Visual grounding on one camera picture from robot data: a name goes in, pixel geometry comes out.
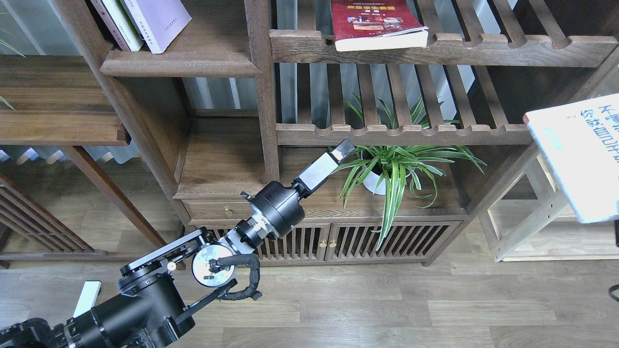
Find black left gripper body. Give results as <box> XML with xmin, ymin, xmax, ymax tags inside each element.
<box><xmin>240</xmin><ymin>152</ymin><xmax>342</xmax><ymax>240</ymax></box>

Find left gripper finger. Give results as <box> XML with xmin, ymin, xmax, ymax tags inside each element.
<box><xmin>331</xmin><ymin>140</ymin><xmax>356</xmax><ymax>162</ymax></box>

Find pale purple book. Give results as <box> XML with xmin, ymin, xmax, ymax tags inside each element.
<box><xmin>123</xmin><ymin>0</ymin><xmax>192</xmax><ymax>54</ymax></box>

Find white book with blue text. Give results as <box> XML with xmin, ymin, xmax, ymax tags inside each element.
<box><xmin>523</xmin><ymin>93</ymin><xmax>619</xmax><ymax>223</ymax></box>

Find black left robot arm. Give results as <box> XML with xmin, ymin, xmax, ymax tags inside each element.
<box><xmin>1</xmin><ymin>140</ymin><xmax>354</xmax><ymax>348</ymax></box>

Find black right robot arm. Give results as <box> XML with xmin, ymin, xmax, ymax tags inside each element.
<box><xmin>608</xmin><ymin>220</ymin><xmax>619</xmax><ymax>302</ymax></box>

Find white plant pot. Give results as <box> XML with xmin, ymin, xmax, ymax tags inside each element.
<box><xmin>362</xmin><ymin>170</ymin><xmax>390</xmax><ymax>196</ymax></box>

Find green spider plant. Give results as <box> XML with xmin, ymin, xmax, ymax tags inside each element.
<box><xmin>329</xmin><ymin>93</ymin><xmax>489</xmax><ymax>250</ymax></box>

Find red book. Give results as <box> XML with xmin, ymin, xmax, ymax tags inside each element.
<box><xmin>331</xmin><ymin>0</ymin><xmax>428</xmax><ymax>52</ymax></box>

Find dark wooden bookshelf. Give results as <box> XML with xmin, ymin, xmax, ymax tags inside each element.
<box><xmin>53</xmin><ymin>0</ymin><xmax>618</xmax><ymax>266</ymax></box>

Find light wooden rack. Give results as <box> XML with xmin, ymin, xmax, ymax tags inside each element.
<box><xmin>478</xmin><ymin>145</ymin><xmax>619</xmax><ymax>262</ymax></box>

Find white spine book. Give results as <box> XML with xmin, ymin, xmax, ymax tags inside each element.
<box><xmin>101</xmin><ymin>0</ymin><xmax>143</xmax><ymax>51</ymax></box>

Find green leaves at left edge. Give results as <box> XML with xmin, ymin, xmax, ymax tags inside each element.
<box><xmin>0</xmin><ymin>13</ymin><xmax>27</xmax><ymax>110</ymax></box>

